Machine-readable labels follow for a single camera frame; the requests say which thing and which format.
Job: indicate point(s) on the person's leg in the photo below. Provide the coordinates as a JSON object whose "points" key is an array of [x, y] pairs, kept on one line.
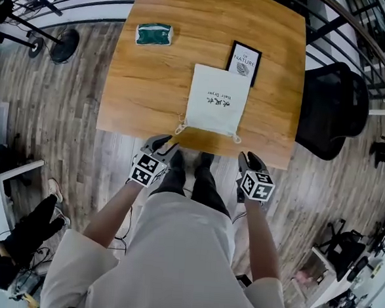
{"points": [[206, 187], [174, 178]]}

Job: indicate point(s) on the green tissue packet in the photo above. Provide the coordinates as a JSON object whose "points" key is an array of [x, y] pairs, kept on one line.
{"points": [[154, 35]]}

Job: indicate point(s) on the person's right forearm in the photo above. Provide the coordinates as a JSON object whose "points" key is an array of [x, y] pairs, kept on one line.
{"points": [[262, 240]]}

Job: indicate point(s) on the person's left forearm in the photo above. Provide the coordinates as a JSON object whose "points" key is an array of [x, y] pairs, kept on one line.
{"points": [[112, 213]]}

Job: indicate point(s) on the black railing with wooden handrail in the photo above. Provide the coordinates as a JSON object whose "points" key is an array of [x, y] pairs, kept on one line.
{"points": [[98, 2]]}

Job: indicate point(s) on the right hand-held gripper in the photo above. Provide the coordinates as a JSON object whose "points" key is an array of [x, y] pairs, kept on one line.
{"points": [[257, 186]]}

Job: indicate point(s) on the person's right leg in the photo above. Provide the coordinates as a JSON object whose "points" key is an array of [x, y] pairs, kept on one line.
{"points": [[206, 187]]}

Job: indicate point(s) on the person's white shirt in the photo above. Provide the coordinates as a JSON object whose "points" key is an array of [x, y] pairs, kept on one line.
{"points": [[178, 264]]}

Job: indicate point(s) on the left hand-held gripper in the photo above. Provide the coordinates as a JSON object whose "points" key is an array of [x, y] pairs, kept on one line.
{"points": [[145, 171]]}

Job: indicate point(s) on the person's left leg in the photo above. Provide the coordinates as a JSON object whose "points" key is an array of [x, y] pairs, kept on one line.
{"points": [[174, 178]]}

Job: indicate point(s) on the black mesh office chair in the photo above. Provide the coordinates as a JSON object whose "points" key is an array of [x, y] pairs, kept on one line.
{"points": [[330, 110]]}

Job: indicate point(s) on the black framed picture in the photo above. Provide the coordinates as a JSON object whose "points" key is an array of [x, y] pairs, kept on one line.
{"points": [[247, 56]]}

